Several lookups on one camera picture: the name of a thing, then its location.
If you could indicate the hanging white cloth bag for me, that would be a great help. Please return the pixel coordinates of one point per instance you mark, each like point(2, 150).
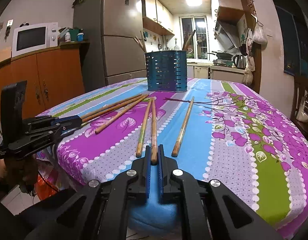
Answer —
point(249, 41)

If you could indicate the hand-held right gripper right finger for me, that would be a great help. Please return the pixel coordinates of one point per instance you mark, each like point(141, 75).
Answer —
point(161, 177)

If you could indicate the kitchen window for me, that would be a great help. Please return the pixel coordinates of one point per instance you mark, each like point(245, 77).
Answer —
point(201, 37)

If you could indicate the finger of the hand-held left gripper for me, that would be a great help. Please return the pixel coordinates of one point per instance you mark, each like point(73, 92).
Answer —
point(39, 141)
point(66, 121)

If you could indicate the orange wooden cabinet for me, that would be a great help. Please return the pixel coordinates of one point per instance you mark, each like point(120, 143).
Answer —
point(44, 80)

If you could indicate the steel electric kettle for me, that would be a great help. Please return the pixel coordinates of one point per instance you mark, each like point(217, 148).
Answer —
point(240, 62)

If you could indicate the hanging clear plastic bag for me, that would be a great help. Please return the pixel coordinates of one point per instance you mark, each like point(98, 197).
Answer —
point(260, 35)

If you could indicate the brown-edged wall cabinet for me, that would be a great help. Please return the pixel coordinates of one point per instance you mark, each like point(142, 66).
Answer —
point(228, 10)

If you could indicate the person's left hand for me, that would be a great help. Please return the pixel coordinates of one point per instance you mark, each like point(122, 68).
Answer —
point(30, 170)

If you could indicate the blue metal utensil holder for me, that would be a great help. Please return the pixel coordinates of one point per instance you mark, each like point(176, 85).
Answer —
point(166, 72)

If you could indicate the beige wall cabinets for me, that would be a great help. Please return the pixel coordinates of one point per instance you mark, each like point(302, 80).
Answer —
point(156, 15)

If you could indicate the gas stove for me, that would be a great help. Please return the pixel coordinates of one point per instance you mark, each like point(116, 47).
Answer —
point(223, 62)

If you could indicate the orange plastic bag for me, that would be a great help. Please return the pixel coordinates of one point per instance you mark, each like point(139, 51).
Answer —
point(47, 185)

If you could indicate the dark wooden chair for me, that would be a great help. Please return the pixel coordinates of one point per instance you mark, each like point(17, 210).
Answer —
point(302, 97)

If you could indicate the silver refrigerator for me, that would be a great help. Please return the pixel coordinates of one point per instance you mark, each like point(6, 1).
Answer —
point(114, 42)

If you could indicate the steel range hood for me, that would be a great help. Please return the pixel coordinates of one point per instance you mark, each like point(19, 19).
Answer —
point(226, 35)

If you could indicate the floral purple tablecloth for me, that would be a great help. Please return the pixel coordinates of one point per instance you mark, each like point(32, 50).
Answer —
point(218, 155)

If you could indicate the wooden chopstick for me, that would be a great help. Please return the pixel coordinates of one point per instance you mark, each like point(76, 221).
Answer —
point(154, 130)
point(144, 130)
point(184, 126)
point(188, 41)
point(111, 106)
point(119, 116)
point(119, 108)
point(140, 45)

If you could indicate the black wok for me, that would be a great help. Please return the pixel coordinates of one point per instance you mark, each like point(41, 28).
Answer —
point(222, 54)

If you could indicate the green plastic container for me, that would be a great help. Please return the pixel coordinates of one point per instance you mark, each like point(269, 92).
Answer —
point(74, 33)

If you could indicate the wall stickers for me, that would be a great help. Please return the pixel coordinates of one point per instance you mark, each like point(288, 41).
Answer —
point(2, 33)

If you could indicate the hanging beige bag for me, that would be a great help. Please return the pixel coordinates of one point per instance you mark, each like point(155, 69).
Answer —
point(249, 72)

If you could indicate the white microwave oven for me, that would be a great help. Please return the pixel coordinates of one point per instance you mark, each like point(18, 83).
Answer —
point(31, 40)

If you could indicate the white paper box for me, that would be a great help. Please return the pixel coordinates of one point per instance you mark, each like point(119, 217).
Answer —
point(62, 33)

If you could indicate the beige kitchen base cabinets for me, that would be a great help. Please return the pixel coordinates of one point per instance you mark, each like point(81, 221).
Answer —
point(218, 72)

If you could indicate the white medicine bottle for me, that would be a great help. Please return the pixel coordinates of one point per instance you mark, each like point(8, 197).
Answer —
point(67, 37)

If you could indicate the teal bottle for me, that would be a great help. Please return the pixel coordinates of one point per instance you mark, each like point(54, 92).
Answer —
point(80, 37)

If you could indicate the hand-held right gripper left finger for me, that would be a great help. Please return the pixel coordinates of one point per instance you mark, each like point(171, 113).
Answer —
point(148, 175)

